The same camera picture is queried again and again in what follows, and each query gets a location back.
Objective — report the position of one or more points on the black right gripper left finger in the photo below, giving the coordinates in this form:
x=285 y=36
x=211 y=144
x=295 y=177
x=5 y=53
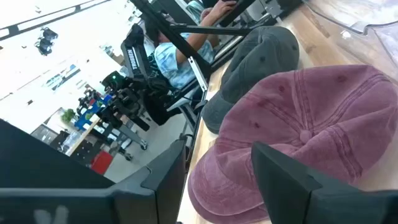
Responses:
x=149 y=199

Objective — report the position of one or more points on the red box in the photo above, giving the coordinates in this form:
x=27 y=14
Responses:
x=101 y=162

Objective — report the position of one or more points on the clear plastic bin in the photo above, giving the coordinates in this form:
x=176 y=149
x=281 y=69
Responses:
x=367 y=37

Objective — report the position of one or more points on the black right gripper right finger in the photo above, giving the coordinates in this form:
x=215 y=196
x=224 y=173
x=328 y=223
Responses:
x=304 y=199

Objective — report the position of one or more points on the dark grey baseball cap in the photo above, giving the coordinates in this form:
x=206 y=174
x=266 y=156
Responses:
x=258 y=62

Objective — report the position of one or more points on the green potted plant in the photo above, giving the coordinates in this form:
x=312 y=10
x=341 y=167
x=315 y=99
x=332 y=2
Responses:
x=67 y=115

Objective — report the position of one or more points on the wheeled equipment cart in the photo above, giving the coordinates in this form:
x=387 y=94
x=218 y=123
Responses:
x=133 y=137

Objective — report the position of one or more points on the black ceiling spotlight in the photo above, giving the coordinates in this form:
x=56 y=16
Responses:
x=44 y=47
x=49 y=33

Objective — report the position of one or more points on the maroon baseball cap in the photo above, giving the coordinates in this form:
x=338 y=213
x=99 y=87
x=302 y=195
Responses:
x=205 y=216
x=311 y=124

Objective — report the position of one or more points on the person's hand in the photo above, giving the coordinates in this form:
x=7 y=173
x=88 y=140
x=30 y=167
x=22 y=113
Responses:
x=220 y=7

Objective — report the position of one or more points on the person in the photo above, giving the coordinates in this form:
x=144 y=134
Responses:
x=174 y=62

